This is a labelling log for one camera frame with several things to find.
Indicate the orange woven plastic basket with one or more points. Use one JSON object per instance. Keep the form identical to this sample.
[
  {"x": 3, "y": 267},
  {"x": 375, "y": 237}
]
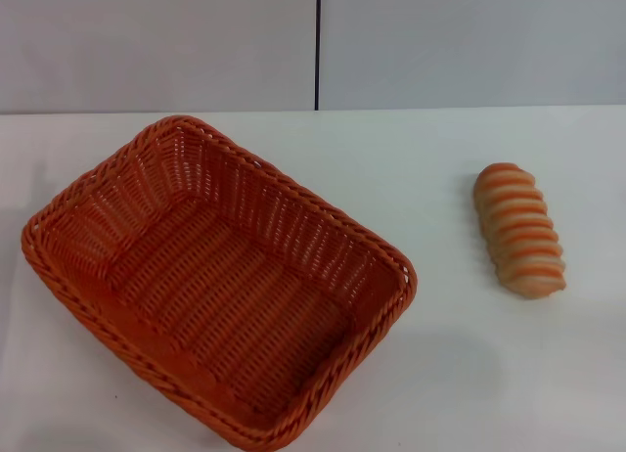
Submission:
[{"x": 220, "y": 276}]

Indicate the orange striped bread loaf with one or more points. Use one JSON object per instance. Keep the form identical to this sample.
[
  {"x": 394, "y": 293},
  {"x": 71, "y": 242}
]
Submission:
[{"x": 521, "y": 232}]

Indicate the black vertical wall strip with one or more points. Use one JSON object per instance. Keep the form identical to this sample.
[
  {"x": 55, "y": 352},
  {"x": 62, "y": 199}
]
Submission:
[{"x": 318, "y": 46}]

